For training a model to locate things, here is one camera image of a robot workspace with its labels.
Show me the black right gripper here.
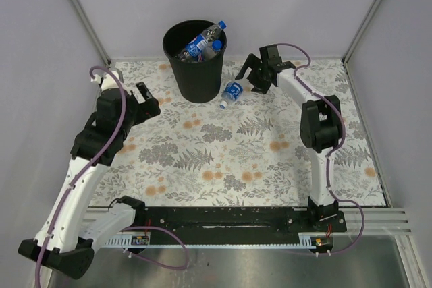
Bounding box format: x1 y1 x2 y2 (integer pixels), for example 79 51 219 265
235 54 271 95

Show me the Pepsi bottle blue cap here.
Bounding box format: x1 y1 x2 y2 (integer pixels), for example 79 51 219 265
197 40 223 62

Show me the clear bottle red cap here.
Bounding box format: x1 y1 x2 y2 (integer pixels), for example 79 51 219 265
176 49 194 62

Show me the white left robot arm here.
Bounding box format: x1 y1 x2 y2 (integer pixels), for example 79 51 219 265
18 82 161 279

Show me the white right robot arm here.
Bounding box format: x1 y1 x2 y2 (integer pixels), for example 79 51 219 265
236 44 346 231

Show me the black plastic bin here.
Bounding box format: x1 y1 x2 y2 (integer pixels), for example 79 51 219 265
163 20 227 103

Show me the blue label bottle white cap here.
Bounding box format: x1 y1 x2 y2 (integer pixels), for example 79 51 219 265
219 79 248 109

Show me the floral table mat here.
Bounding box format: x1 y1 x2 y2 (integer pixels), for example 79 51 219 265
78 59 387 208

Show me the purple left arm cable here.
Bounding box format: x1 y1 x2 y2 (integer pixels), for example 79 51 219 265
35 66 190 288

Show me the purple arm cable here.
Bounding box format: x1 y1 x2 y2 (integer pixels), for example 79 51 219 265
35 66 190 288
275 42 365 258

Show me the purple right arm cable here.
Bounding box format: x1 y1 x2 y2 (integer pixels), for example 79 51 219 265
275 42 365 258

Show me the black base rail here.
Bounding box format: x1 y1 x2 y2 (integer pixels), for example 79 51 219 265
121 206 347 248

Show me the white slotted cable duct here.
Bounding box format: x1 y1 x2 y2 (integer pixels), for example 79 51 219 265
103 235 151 248

